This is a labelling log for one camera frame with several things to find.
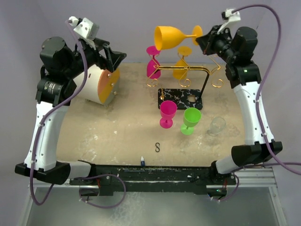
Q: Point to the clear glass cup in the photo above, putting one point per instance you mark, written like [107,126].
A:
[216,126]

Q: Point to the aluminium frame rail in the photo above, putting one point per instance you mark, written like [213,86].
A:
[257,177]

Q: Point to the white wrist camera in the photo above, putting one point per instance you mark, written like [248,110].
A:
[230,16]
[84,28]

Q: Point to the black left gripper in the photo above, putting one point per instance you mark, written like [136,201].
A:
[112,58]

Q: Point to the pink wine glass on table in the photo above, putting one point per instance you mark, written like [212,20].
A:
[167,111]

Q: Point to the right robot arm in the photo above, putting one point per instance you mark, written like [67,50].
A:
[245,80]

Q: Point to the pink wine glass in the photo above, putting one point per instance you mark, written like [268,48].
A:
[151,70]
[167,111]

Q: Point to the black marble rack base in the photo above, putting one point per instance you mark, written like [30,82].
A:
[183,98]

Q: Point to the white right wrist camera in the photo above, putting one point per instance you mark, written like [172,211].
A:
[230,16]

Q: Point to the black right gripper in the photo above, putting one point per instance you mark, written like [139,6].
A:
[207,41]

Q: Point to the orange wine glass front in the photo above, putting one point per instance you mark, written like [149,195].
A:
[168,37]

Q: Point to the small white dropper bottle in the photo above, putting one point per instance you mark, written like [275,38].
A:
[142,161]

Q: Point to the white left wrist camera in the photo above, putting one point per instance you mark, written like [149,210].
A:
[84,28]

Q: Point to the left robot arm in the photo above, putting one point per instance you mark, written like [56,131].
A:
[63,75]

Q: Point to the white round drawer box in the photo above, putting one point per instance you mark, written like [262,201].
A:
[101,85]

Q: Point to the green wine glass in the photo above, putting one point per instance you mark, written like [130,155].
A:
[191,118]

